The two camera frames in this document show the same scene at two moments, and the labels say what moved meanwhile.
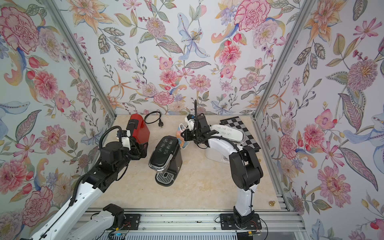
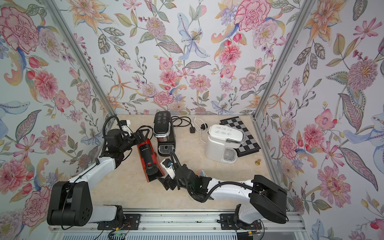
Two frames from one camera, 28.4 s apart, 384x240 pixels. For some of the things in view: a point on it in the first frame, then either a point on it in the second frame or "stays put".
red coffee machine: x=141 y=134 → x=151 y=164
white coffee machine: x=227 y=134 stays put
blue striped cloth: x=183 y=143 → x=201 y=173
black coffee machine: x=166 y=160 → x=164 y=129
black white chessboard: x=249 y=141 stays put
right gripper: x=187 y=136 → x=168 y=182
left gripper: x=138 y=155 → x=140 y=137
